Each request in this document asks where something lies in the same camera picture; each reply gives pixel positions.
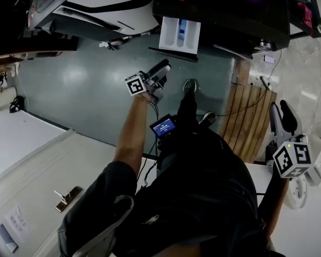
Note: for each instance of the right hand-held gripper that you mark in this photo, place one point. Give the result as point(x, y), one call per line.
point(291, 159)

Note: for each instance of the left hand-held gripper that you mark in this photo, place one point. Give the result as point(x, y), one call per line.
point(136, 86)

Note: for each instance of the white detergent drawer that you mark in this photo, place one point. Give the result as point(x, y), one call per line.
point(168, 36)

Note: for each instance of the person's right forearm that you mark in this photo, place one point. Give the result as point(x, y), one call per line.
point(279, 205)

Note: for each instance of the person's left forearm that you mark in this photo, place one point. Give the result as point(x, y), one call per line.
point(131, 132)

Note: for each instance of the person's left shoe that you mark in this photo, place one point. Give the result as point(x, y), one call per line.
point(190, 86)

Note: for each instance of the person's shoe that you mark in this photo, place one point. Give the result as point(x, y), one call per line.
point(208, 118)
point(190, 86)

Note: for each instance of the wooden slatted mat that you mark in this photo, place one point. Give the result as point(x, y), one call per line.
point(246, 122)

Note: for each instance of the white power strip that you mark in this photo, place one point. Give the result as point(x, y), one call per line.
point(264, 82)

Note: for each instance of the small black screen device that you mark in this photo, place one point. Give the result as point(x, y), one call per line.
point(163, 126)

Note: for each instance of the smartphone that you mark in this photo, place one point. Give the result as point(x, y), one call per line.
point(269, 59)

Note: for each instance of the person's right shoe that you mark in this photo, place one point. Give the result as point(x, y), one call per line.
point(208, 118)

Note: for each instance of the white and black appliance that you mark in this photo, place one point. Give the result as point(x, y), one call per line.
point(117, 4)

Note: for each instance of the black washing machine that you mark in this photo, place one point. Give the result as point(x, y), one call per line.
point(230, 23)

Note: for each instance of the red cloth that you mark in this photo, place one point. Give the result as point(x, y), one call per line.
point(306, 17)

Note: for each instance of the person's body in black clothing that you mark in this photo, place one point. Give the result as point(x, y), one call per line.
point(198, 191)

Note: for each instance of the black bag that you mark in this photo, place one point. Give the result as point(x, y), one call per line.
point(16, 104)

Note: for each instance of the white door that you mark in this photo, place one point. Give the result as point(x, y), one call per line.
point(42, 175)

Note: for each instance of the paper note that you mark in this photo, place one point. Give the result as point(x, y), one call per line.
point(18, 222)

